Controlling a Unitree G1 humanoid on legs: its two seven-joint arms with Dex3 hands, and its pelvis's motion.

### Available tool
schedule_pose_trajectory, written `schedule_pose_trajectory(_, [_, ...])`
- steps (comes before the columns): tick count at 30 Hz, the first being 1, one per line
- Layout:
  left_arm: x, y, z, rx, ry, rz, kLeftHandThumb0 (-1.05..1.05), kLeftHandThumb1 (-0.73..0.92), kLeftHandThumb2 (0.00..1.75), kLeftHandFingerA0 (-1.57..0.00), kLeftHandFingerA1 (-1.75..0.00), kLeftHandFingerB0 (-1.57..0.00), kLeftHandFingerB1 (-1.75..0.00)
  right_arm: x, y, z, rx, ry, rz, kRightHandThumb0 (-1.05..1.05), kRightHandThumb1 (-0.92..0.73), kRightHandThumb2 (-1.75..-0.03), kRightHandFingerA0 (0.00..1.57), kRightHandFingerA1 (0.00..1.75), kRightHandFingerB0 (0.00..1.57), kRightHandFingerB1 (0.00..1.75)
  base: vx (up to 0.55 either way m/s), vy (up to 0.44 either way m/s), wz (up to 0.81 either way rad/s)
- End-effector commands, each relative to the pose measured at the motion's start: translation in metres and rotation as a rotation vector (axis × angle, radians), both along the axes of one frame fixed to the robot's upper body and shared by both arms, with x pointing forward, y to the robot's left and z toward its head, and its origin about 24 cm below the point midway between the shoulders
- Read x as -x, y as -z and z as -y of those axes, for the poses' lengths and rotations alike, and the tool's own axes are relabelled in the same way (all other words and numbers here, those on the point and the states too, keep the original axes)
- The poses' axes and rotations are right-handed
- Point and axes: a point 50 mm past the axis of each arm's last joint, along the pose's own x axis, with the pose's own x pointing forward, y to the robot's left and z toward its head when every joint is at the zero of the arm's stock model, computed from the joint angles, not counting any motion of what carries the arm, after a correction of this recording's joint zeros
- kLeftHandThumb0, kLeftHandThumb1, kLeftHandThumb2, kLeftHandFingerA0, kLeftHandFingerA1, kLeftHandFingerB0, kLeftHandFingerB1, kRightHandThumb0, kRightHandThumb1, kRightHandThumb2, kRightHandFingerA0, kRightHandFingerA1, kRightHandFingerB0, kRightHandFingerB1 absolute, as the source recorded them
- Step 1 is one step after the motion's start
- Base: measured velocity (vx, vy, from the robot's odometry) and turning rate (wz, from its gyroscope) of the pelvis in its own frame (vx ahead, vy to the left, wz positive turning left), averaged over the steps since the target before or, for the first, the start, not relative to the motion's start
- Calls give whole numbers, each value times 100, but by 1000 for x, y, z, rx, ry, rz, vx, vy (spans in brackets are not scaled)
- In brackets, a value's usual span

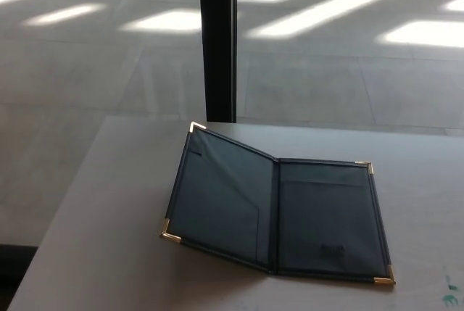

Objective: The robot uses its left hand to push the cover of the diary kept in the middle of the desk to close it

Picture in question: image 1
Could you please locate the black diary with gold corners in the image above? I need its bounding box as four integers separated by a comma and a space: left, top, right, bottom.
159, 120, 397, 286

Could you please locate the black vertical pillar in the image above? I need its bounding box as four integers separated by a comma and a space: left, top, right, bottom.
197, 0, 239, 124

